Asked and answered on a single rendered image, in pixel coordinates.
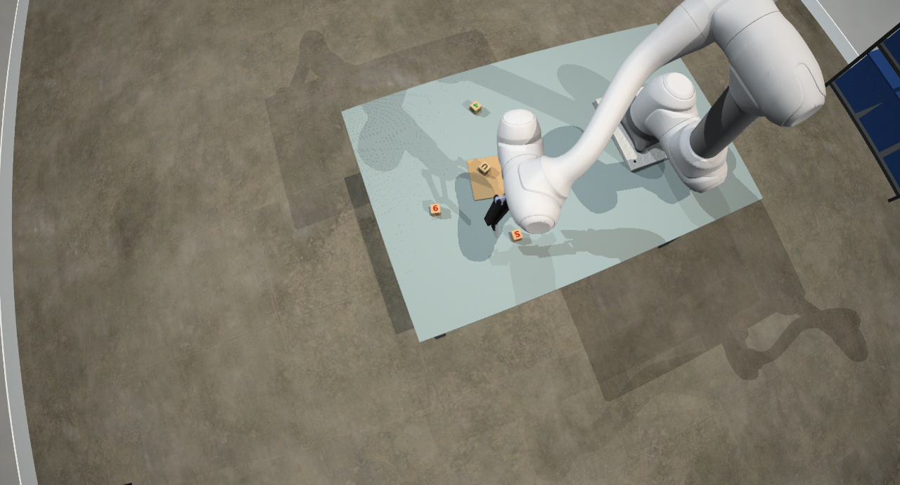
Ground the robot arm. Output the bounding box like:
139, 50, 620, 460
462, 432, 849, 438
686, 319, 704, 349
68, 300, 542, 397
496, 0, 826, 234

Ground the tan flat mat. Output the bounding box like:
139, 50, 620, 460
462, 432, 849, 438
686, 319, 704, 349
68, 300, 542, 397
467, 156, 504, 200

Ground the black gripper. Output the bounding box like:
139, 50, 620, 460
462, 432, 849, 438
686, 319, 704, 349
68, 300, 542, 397
484, 194, 509, 238

